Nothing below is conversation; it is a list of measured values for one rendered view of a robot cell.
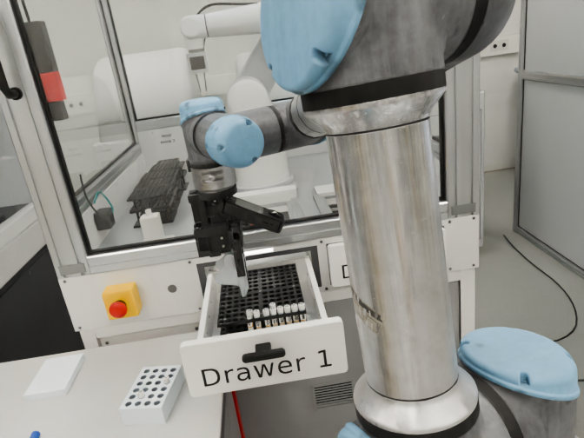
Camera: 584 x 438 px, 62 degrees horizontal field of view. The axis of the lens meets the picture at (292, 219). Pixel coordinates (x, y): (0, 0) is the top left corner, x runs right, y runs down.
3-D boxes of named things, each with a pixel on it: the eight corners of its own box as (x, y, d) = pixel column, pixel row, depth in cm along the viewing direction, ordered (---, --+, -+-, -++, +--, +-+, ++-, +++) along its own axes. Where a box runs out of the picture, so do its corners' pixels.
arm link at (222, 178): (233, 155, 87) (233, 166, 80) (237, 179, 89) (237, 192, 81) (192, 162, 87) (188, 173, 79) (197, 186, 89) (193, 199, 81)
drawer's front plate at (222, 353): (348, 372, 88) (342, 321, 85) (190, 398, 87) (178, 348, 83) (346, 366, 90) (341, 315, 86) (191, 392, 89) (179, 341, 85)
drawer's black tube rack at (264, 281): (309, 338, 97) (306, 310, 94) (222, 352, 96) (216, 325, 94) (298, 286, 117) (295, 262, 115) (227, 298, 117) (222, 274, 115)
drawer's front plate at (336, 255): (447, 269, 120) (446, 228, 116) (332, 288, 118) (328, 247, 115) (444, 266, 121) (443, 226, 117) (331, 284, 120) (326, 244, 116)
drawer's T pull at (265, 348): (286, 357, 82) (285, 350, 81) (242, 364, 81) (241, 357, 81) (284, 345, 85) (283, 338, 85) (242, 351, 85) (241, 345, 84)
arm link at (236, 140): (283, 107, 70) (252, 103, 80) (211, 122, 66) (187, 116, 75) (290, 159, 73) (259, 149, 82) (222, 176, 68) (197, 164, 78)
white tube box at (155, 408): (165, 423, 90) (161, 408, 89) (122, 425, 91) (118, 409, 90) (185, 379, 102) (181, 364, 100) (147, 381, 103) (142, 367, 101)
